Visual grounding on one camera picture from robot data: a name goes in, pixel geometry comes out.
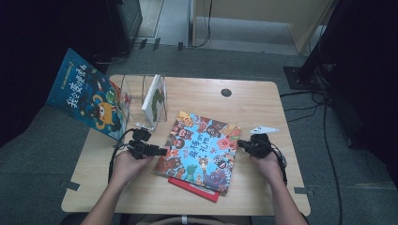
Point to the white picture book green print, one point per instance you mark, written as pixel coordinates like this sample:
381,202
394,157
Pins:
153,103

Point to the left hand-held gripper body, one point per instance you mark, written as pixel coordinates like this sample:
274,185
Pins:
142,146

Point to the light blue animal picture book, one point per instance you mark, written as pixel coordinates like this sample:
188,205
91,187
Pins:
200,150

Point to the person's right hand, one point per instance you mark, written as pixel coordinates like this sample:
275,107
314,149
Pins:
269,167

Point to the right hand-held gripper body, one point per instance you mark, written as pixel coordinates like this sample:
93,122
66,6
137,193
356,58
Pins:
259,145

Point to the person's left hand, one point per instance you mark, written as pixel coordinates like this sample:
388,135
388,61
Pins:
131,167

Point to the red picture book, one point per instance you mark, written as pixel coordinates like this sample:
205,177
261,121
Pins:
194,189

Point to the dark curtain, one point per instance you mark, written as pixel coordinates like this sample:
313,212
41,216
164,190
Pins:
31,47

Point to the black cabinet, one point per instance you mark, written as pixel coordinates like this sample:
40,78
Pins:
125,22

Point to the clear acrylic book rack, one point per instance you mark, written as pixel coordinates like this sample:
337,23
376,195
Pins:
134,103

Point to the black metal stand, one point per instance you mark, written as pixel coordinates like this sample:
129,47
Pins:
300,78

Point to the dark blue monster picture book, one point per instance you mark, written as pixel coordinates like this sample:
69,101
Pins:
84,93

